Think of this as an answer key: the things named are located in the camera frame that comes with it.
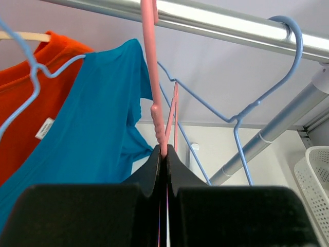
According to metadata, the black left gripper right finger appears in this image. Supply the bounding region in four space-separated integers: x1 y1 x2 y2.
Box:
167 146 320 246

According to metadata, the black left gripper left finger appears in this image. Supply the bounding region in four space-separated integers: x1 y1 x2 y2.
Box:
1 147 161 246

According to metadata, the light blue wire hanger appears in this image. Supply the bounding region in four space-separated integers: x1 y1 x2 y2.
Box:
158 15 304 186

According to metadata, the pink wire hanger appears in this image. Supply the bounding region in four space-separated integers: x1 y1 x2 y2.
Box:
140 0 178 158

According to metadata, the blue t shirt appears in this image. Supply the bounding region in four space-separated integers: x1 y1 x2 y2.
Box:
1 39 153 226

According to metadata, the orange t shirt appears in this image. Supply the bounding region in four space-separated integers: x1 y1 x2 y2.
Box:
0 30 96 187

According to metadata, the cream plastic hanger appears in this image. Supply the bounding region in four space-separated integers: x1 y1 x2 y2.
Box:
1 31 51 43

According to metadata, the white perforated basket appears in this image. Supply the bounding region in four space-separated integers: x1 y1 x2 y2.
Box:
294 146 328 246

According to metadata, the white clothes rack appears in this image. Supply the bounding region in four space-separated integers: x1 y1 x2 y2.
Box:
59 1 328 184

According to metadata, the blue wire hanger on rail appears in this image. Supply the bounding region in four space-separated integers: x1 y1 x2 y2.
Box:
1 19 86 139

